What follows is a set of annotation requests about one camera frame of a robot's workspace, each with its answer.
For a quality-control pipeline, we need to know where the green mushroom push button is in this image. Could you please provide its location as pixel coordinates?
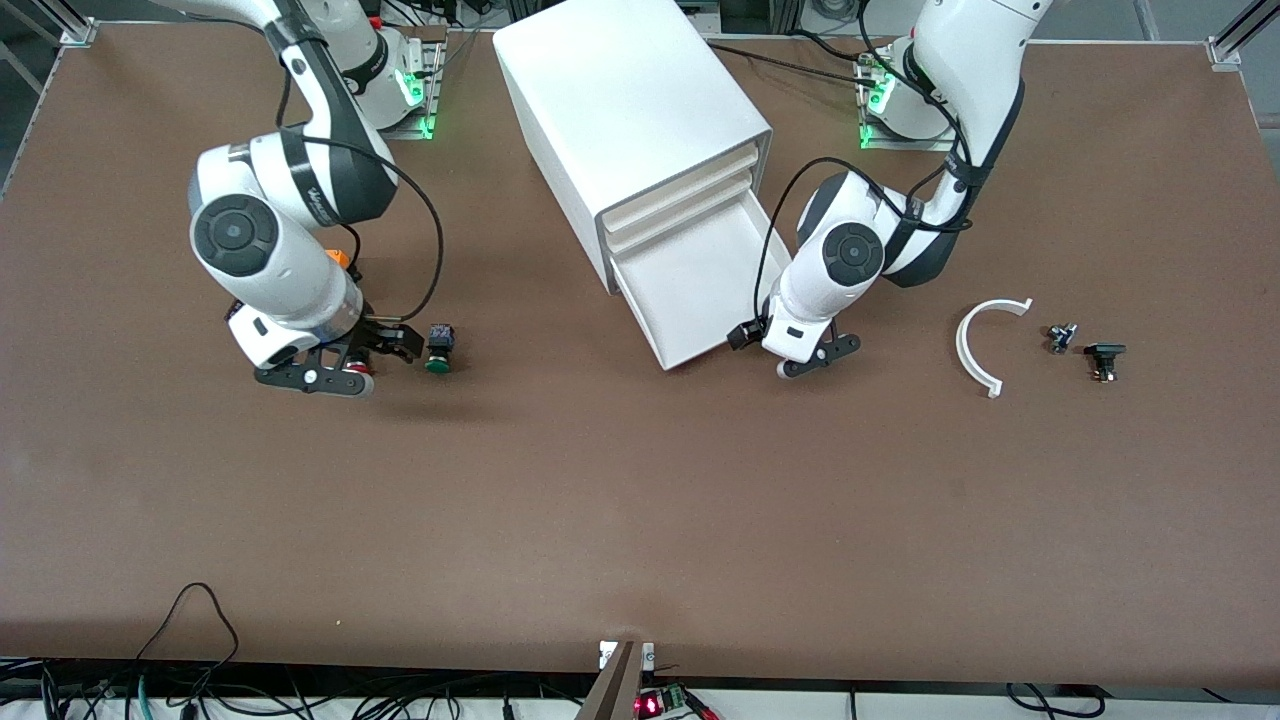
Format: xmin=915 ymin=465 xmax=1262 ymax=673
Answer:
xmin=422 ymin=322 xmax=457 ymax=376

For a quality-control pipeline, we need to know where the white plastic drawer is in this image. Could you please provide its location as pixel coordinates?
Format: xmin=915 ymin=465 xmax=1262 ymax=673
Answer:
xmin=609 ymin=188 xmax=753 ymax=266
xmin=606 ymin=165 xmax=758 ymax=251
xmin=612 ymin=192 xmax=796 ymax=373
xmin=603 ymin=140 xmax=763 ymax=233

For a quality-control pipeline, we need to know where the white drawer cabinet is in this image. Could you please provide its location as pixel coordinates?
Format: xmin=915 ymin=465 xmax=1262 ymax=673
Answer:
xmin=492 ymin=0 xmax=773 ymax=296

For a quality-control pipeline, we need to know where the white curved plastic arc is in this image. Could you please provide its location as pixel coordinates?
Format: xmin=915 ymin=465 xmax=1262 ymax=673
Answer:
xmin=955 ymin=297 xmax=1034 ymax=399

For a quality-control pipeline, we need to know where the aluminium profile bar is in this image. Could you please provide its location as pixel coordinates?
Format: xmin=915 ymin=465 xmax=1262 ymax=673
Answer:
xmin=575 ymin=640 xmax=646 ymax=720

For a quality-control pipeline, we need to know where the red LED electronics module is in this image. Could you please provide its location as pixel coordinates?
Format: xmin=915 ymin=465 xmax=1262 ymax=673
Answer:
xmin=633 ymin=683 xmax=721 ymax=720

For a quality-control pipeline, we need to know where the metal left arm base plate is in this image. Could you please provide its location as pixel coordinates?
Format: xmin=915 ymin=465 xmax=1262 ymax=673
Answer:
xmin=858 ymin=50 xmax=966 ymax=153

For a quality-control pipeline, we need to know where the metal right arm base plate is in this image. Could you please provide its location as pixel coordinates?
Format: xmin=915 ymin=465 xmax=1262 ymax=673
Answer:
xmin=385 ymin=40 xmax=446 ymax=141

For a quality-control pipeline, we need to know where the black looped cable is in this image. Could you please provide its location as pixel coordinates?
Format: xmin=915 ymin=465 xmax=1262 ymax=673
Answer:
xmin=135 ymin=583 xmax=241 ymax=691

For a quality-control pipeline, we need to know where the small black switch component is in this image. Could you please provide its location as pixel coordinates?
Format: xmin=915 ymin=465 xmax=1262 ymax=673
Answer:
xmin=1083 ymin=342 xmax=1128 ymax=384

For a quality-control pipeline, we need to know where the thin black table cable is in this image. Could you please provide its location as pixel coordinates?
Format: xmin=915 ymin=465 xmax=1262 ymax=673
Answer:
xmin=705 ymin=40 xmax=881 ymax=86

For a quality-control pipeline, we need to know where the aluminium corner profile bracket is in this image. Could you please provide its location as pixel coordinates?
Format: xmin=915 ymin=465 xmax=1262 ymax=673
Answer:
xmin=1208 ymin=0 xmax=1280 ymax=69
xmin=30 ymin=0 xmax=98 ymax=47

